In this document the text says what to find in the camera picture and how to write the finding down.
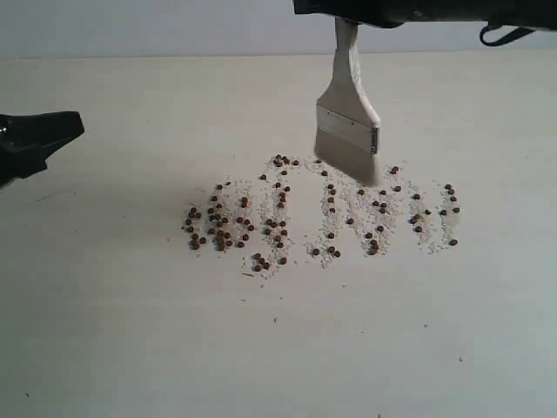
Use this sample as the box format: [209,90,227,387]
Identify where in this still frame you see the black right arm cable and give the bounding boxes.
[480,19,539,44]

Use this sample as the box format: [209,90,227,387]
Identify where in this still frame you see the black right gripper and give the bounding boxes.
[293,0,556,29]

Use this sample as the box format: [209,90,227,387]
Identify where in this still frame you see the scattered rice and brown pellets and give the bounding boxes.
[180,154,460,280]

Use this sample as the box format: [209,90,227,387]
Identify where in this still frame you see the white paint brush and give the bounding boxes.
[314,17,381,186]

